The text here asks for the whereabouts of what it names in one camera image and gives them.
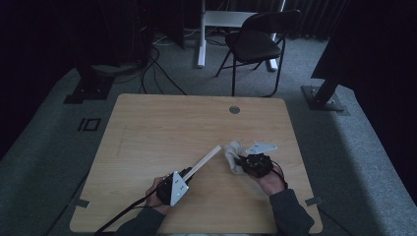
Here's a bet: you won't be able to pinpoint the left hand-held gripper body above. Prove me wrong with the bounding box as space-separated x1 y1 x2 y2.
156 170 190 207

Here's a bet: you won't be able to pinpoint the person's left hand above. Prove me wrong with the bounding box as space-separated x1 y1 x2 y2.
146 175 171 215

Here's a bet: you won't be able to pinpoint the red and black gripper wires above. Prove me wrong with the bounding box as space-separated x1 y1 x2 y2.
270 160 289 191

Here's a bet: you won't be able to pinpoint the thick black gripper cable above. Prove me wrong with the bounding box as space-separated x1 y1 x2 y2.
94 176 171 235

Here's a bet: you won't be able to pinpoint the beige cloth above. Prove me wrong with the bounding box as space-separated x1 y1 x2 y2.
223 141 248 175

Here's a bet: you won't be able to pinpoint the black folding chair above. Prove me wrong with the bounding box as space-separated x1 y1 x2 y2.
214 9 302 98

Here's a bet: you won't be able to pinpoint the white desk frame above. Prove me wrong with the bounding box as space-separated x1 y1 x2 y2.
197 0 286 72

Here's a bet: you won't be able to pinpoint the black stand with metal base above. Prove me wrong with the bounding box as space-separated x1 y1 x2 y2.
301 77 350 116

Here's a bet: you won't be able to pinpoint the black stand base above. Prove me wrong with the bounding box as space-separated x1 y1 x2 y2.
63 63 116 105

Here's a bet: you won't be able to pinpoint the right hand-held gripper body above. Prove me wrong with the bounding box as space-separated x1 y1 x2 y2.
244 141 278 179

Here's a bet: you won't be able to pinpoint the black floor cables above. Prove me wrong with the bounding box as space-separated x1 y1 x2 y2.
139 45 188 96

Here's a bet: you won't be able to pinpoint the person's right hand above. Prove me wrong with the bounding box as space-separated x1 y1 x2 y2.
249 171 286 197

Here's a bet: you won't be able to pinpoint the black floor tape marks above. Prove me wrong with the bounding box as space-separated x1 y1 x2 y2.
77 117 102 133

